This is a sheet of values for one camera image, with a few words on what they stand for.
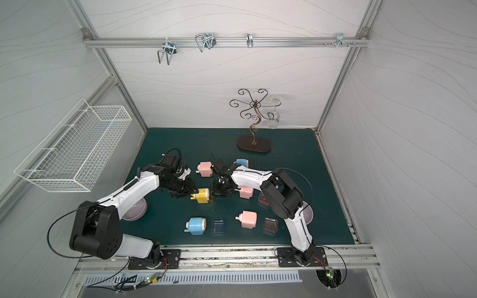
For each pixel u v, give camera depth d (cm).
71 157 68
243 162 96
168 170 68
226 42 78
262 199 90
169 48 78
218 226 82
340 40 76
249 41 78
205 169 93
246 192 86
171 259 74
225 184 70
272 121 103
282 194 52
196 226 75
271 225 82
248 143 111
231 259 75
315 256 72
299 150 111
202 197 84
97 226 42
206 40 77
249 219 78
